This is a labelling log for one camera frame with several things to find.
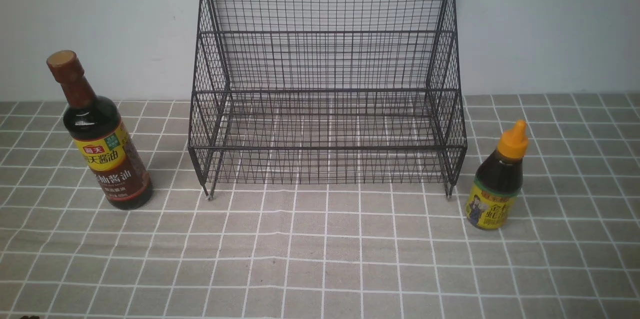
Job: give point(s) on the small orange-capped sauce bottle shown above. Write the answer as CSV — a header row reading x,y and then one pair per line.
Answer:
x,y
498,180

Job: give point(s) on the grey checkered tablecloth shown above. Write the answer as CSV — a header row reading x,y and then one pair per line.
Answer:
x,y
568,250

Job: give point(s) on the dark soy sauce bottle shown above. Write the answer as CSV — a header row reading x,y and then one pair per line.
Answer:
x,y
98,131

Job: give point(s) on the black wire mesh shelf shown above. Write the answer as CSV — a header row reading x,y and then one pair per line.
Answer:
x,y
321,92

